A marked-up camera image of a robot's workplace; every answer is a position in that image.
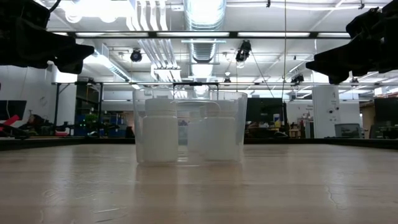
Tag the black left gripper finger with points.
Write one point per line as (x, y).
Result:
(71, 68)
(71, 49)

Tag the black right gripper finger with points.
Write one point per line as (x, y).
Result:
(332, 63)
(337, 78)

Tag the white plastic pill bottle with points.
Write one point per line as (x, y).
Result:
(160, 133)
(194, 133)
(221, 133)

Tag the black background robot arm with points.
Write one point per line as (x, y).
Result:
(37, 122)

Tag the clear plastic basket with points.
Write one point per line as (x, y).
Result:
(136, 109)

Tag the black ceiling track light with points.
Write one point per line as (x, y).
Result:
(227, 81)
(297, 78)
(354, 81)
(136, 56)
(243, 51)

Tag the white square pillar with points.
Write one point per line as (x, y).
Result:
(325, 112)

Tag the black shelving unit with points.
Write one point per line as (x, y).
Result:
(90, 102)

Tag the gray storage bin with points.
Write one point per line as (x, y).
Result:
(347, 129)

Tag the wooden cabinet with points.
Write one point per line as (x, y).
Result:
(367, 121)

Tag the black monitor beside cabinet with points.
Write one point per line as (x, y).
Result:
(387, 110)

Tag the small black monitor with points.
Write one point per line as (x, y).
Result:
(14, 109)

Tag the yellow and blue bottle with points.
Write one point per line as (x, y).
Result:
(276, 120)

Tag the blue storage bins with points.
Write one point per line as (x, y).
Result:
(117, 132)

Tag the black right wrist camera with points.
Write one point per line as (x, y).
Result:
(365, 25)

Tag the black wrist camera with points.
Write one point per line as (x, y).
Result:
(28, 15)
(365, 25)

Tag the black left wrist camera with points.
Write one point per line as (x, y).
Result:
(28, 15)

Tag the black distant frame bar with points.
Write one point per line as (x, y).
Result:
(264, 83)

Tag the black overhead frame bar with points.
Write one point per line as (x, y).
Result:
(233, 34)

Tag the silver ceiling air duct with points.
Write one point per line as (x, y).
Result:
(203, 49)

